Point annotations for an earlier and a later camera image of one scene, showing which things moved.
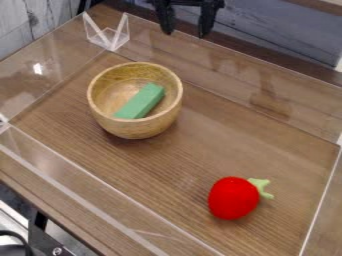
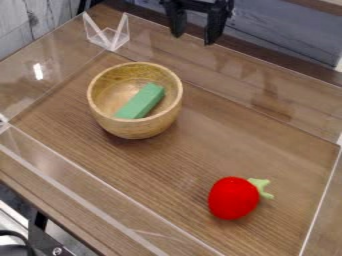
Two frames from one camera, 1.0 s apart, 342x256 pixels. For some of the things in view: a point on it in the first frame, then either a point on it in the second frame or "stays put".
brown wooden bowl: [113, 87] stays put
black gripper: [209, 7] → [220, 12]
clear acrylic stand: [109, 38] stays put
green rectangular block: [142, 102] stays put
